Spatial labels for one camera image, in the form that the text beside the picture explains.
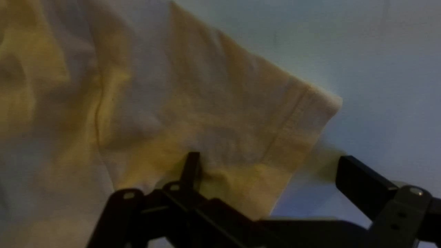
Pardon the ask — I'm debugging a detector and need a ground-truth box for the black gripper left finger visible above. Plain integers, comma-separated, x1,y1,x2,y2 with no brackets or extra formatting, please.
87,150,259,248

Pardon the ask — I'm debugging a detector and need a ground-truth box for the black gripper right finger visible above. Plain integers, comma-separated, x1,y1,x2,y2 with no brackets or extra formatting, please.
335,154,441,248

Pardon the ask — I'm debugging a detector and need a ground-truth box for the peach shirt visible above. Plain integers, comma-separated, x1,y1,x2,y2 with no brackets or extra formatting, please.
0,0,343,248

